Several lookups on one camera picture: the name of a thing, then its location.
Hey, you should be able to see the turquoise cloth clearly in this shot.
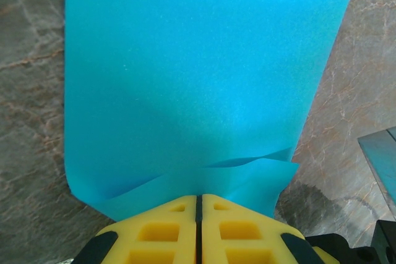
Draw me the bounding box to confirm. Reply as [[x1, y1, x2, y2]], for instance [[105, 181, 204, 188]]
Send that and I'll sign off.
[[64, 0, 363, 223]]

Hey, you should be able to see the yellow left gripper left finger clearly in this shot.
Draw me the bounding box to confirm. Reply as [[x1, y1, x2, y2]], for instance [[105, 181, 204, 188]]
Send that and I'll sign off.
[[75, 194, 199, 264]]

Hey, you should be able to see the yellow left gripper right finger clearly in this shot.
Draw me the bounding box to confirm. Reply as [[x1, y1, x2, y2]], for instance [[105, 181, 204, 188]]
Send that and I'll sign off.
[[196, 194, 340, 264]]

